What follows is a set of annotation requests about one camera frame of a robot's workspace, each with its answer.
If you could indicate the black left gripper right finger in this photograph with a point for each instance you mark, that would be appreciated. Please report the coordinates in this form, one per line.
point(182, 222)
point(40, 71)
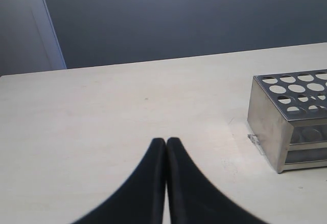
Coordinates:
point(192, 197)

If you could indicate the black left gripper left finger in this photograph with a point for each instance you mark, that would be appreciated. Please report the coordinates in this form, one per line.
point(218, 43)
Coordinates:
point(141, 198)

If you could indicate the stainless steel test tube rack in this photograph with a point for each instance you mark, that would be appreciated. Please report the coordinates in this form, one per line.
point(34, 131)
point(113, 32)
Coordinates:
point(287, 114)

